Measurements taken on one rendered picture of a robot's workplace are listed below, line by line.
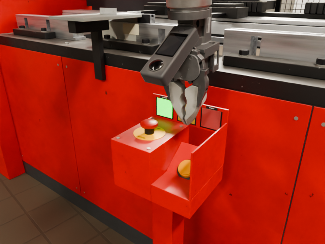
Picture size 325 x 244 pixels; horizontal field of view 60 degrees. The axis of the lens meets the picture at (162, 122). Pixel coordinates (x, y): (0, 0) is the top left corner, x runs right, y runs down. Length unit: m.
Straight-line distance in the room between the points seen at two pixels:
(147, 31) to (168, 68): 0.65
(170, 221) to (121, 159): 0.19
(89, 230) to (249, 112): 1.04
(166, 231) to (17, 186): 1.37
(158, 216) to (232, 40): 0.54
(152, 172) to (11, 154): 1.49
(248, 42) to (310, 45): 0.16
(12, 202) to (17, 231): 0.25
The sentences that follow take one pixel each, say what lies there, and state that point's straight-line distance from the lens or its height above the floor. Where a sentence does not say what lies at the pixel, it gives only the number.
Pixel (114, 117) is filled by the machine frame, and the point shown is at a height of 0.63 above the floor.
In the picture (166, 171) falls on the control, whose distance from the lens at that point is 0.64.
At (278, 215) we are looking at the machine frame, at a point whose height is 0.49.
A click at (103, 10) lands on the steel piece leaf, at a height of 1.01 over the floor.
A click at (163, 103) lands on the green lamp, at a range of 0.69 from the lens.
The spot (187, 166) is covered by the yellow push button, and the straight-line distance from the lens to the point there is 0.61.
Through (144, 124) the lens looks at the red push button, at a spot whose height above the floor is 0.81.
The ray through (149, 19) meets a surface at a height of 0.98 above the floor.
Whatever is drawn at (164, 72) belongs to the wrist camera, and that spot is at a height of 0.96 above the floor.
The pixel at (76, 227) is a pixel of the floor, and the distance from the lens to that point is 1.57.
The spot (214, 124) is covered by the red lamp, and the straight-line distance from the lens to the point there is 0.64.
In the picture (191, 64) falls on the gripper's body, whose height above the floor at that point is 0.95.
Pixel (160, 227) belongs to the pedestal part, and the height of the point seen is 0.54.
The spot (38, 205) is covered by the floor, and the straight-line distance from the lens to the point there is 1.76.
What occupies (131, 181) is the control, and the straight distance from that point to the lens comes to 0.63.
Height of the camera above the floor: 1.06
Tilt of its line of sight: 24 degrees down
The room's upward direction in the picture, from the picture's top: straight up
